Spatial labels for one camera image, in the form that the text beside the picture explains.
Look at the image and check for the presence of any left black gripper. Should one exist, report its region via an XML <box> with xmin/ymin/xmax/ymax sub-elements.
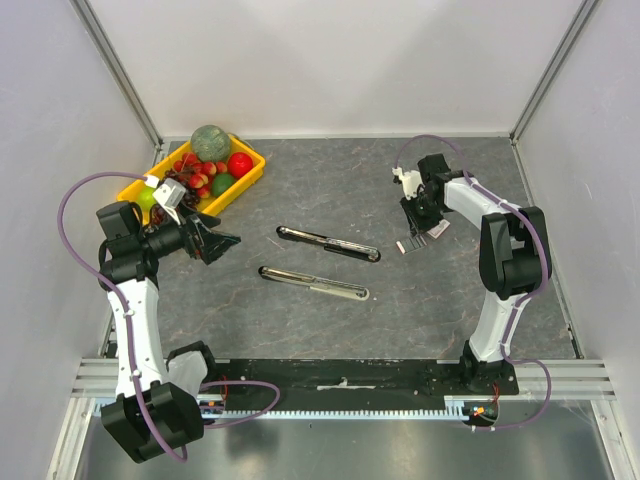
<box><xmin>137</xmin><ymin>202</ymin><xmax>239</xmax><ymax>265</ymax></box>

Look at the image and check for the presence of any white black stapler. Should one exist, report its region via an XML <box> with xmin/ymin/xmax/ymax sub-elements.
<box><xmin>258</xmin><ymin>266</ymin><xmax>370</xmax><ymax>301</ymax></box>

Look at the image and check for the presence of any red white staple box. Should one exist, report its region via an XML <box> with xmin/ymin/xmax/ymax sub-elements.
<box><xmin>426</xmin><ymin>220</ymin><xmax>450</xmax><ymax>240</ymax></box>

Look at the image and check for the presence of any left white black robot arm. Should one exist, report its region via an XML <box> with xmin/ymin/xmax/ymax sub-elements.
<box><xmin>96</xmin><ymin>201</ymin><xmax>241</xmax><ymax>463</ymax></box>

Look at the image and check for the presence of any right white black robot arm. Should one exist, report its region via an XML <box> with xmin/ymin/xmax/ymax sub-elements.
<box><xmin>392</xmin><ymin>154</ymin><xmax>552</xmax><ymax>394</ymax></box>

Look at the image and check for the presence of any yellow plastic tray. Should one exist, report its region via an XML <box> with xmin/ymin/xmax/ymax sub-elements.
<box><xmin>116</xmin><ymin>137</ymin><xmax>267</xmax><ymax>226</ymax></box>

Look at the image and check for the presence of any purple grape bunch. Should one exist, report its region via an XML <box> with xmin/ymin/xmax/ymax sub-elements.
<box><xmin>149</xmin><ymin>170</ymin><xmax>200</xmax><ymax>226</ymax></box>

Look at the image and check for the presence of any dark green lime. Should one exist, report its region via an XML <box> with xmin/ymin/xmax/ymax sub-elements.
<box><xmin>211</xmin><ymin>173</ymin><xmax>236</xmax><ymax>197</ymax></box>

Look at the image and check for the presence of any red peach cluster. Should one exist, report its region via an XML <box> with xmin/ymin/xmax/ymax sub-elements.
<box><xmin>172</xmin><ymin>152</ymin><xmax>227</xmax><ymax>199</ymax></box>

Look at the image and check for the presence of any light green lime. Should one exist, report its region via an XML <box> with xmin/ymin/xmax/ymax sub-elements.
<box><xmin>135</xmin><ymin>186</ymin><xmax>156</xmax><ymax>212</ymax></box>

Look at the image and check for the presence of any red apple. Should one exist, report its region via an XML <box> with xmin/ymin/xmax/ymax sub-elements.
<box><xmin>227</xmin><ymin>152</ymin><xmax>254</xmax><ymax>179</ymax></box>

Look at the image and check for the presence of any green melon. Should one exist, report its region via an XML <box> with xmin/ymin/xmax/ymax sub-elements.
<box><xmin>190</xmin><ymin>125</ymin><xmax>231</xmax><ymax>162</ymax></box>

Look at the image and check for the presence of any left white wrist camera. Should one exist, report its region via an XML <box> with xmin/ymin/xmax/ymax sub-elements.
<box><xmin>153</xmin><ymin>179</ymin><xmax>187</xmax><ymax>225</ymax></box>

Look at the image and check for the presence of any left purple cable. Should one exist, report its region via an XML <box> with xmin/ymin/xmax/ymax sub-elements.
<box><xmin>57</xmin><ymin>170</ymin><xmax>281</xmax><ymax>462</ymax></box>

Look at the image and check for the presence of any purple cable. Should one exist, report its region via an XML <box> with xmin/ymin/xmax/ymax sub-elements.
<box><xmin>392</xmin><ymin>134</ymin><xmax>553</xmax><ymax>432</ymax></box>
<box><xmin>57</xmin><ymin>170</ymin><xmax>281</xmax><ymax>462</ymax></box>

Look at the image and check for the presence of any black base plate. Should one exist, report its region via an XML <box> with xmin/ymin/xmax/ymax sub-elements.
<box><xmin>213</xmin><ymin>359</ymin><xmax>519</xmax><ymax>413</ymax></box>

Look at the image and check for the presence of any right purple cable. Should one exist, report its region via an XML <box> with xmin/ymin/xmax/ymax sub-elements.
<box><xmin>392</xmin><ymin>134</ymin><xmax>553</xmax><ymax>432</ymax></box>

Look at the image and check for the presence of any slotted cable duct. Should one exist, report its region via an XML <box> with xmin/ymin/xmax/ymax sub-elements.
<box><xmin>92</xmin><ymin>395</ymin><xmax>501</xmax><ymax>421</ymax></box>

